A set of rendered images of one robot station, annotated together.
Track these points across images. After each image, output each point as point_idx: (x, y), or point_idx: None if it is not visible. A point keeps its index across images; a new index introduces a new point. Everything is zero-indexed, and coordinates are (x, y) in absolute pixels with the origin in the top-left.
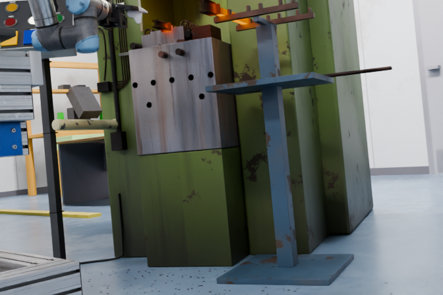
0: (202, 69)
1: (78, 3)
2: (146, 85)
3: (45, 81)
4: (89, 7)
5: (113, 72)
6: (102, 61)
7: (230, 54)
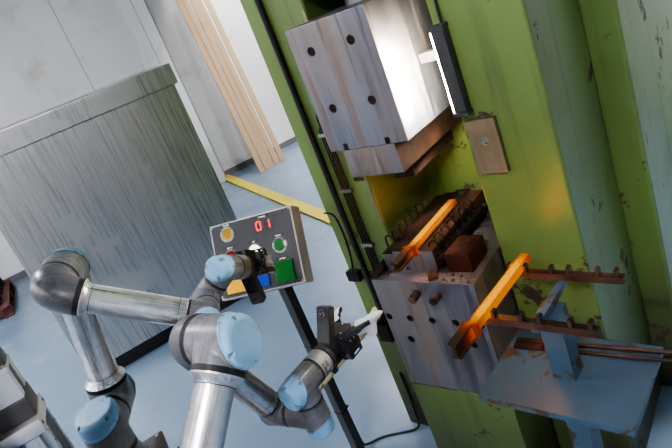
0: (469, 317)
1: (294, 405)
2: (403, 319)
3: (289, 300)
4: (308, 399)
5: (360, 263)
6: (344, 246)
7: (502, 260)
